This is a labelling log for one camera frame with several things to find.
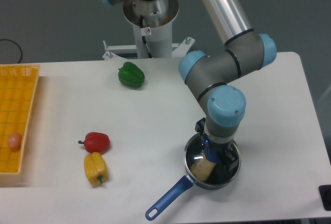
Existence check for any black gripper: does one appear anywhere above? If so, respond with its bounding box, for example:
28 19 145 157
195 119 237 170

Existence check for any glass pot lid blue knob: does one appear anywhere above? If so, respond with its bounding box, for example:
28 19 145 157
184 134 242 190

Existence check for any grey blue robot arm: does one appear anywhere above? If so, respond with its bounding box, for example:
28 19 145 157
101 0 277 171

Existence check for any green bell pepper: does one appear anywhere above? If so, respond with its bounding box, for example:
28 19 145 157
118 62 145 89

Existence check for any black object at edge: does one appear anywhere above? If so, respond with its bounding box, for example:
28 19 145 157
319 185 331 211

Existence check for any red bell pepper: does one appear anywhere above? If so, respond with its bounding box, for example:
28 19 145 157
78 132 111 154

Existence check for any yellow bell pepper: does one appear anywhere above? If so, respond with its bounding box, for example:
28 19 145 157
84 152 109 187

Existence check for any brown egg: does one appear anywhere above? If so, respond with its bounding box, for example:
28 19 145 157
7 132 22 151

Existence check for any yellow plastic basket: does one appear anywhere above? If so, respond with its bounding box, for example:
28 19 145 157
1 64 40 176

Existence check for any dark pot blue handle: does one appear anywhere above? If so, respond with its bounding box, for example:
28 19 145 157
145 133 243 221

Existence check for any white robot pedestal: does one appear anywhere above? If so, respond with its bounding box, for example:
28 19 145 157
102 0 195 60

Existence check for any black cable loop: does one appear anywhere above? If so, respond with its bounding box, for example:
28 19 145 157
0 39 23 64

